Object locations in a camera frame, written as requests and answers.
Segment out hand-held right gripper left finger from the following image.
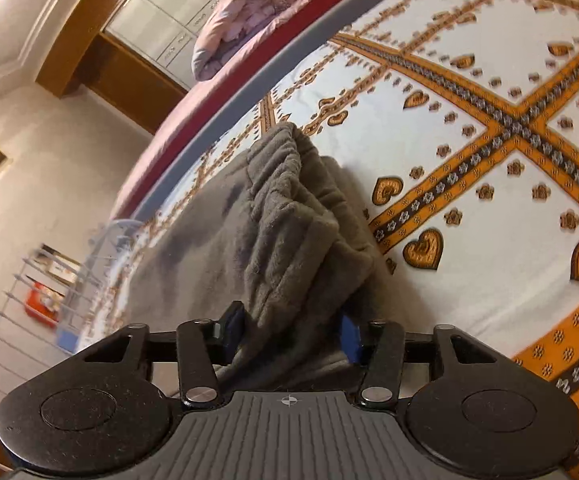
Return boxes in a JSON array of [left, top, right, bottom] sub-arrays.
[[82, 301, 245, 409]]

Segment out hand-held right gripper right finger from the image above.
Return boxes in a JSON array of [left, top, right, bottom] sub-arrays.
[[339, 315, 513, 409]]

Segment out grey fleece pants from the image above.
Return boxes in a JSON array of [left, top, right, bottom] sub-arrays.
[[124, 121, 386, 397]]

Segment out blue box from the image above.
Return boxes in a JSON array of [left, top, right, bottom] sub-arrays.
[[56, 329, 84, 355]]

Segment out white orange patterned bed sheet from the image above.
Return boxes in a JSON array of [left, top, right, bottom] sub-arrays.
[[84, 0, 579, 480]]

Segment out red box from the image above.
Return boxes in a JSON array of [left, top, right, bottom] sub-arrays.
[[24, 281, 64, 322]]

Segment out bed with pink red mattress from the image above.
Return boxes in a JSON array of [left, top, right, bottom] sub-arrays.
[[111, 0, 406, 222]]

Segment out pink grey quilt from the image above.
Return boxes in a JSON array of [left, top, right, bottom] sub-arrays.
[[191, 0, 296, 82]]

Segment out white wire drying rack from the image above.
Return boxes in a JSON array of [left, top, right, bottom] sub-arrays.
[[0, 219, 141, 413]]

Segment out white wardrobe with wooden frame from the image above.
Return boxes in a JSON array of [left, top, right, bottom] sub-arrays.
[[34, 0, 291, 136]]

